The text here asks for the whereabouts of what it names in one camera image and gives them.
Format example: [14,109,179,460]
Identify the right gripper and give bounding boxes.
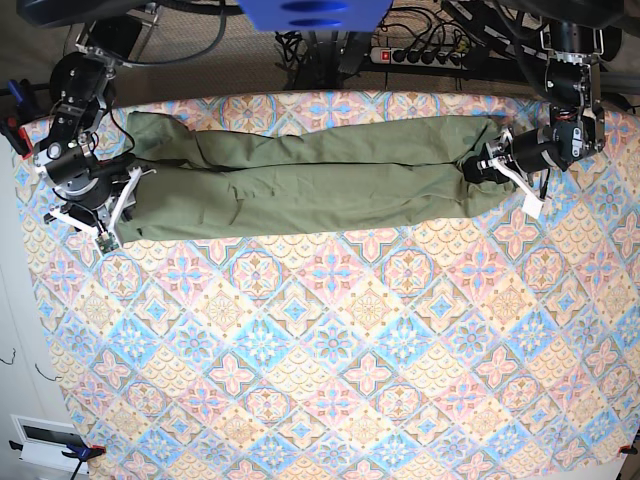
[43,162,156,240]

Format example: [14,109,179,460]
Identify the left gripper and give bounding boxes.
[462,127,555,200]

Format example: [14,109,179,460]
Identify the green t-shirt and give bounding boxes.
[118,112,515,242]

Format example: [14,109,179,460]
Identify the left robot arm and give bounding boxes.
[461,1,605,203]

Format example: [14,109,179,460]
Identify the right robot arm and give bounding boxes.
[33,13,156,254]

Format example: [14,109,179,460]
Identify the white power strip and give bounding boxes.
[369,46,467,70]

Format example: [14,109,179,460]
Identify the blue orange clamp top left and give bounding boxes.
[1,79,36,157]

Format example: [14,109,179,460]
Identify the blue orange clamp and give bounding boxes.
[1,79,36,157]
[9,440,105,464]

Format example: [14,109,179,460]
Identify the patterned tablecloth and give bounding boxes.
[11,113,639,479]

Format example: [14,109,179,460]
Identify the blue orange clamp bottom left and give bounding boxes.
[9,440,105,464]

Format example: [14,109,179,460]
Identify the orange clamp bottom right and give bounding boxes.
[618,445,639,455]

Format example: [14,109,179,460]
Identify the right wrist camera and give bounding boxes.
[95,231,121,256]

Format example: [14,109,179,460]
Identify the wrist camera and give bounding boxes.
[95,231,121,256]
[521,196,545,220]

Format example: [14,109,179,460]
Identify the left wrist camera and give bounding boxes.
[521,196,545,220]

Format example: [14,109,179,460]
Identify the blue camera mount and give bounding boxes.
[238,0,393,32]

